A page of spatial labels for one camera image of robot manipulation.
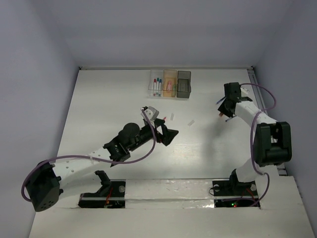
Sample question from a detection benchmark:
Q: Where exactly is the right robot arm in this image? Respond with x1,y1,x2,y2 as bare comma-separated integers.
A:
218,82,292,194

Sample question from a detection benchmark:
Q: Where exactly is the blue capped white marker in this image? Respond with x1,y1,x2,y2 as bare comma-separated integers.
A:
158,79,162,91

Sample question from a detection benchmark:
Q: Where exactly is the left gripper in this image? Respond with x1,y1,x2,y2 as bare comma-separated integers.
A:
127,118,177,152

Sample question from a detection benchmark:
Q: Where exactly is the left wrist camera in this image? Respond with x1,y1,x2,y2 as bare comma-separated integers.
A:
141,106,159,122

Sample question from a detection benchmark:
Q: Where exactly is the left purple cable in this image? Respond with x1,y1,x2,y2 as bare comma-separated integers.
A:
21,110,157,202

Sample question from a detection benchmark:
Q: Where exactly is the red capped white marker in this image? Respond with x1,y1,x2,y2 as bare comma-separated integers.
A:
153,78,157,91

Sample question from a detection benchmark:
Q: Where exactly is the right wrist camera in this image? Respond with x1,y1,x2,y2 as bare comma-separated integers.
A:
240,87,249,95

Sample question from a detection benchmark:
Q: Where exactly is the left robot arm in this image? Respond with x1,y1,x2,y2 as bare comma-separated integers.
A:
21,119,179,212

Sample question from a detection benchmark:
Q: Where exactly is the green highlighter marker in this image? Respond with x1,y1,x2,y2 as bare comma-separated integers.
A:
172,84,177,97

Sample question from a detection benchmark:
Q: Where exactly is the clear plastic container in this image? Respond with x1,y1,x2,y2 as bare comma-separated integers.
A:
148,69,163,97

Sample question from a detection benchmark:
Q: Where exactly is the orange plastic container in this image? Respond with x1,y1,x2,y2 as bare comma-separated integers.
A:
163,69,177,97

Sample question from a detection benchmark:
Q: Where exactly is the grey plastic container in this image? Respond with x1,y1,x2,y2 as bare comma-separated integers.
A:
176,71,191,99

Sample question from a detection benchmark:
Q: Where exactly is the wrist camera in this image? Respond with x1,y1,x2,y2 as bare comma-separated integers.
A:
240,87,249,95
141,106,159,122

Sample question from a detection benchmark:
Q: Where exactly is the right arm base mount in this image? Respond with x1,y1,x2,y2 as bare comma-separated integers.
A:
209,174,261,208

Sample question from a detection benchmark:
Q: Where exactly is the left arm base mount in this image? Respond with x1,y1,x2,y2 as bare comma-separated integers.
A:
78,171,126,209

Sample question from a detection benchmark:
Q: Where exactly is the pink highlighter marker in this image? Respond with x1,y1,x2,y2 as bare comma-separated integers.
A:
166,80,172,91

